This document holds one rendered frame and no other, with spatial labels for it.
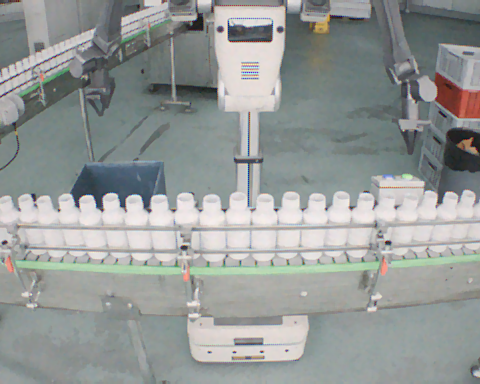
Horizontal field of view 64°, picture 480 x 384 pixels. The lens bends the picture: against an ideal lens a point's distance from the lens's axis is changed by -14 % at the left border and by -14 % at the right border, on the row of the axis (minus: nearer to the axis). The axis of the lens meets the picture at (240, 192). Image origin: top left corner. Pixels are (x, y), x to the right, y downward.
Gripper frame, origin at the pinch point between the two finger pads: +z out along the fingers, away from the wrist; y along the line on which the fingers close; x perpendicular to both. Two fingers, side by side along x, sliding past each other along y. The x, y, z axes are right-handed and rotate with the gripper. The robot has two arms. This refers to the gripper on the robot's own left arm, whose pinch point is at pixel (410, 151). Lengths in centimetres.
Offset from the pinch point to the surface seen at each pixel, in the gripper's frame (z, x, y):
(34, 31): -139, 501, -356
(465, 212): 13.1, -17.7, 10.0
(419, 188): 9.7, -3.3, 2.0
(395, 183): 8.2, -3.4, -5.7
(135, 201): 9, -16, -72
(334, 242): 19.8, -15.7, -25.5
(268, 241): 18.5, -16.9, -41.4
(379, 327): 99, 73, 23
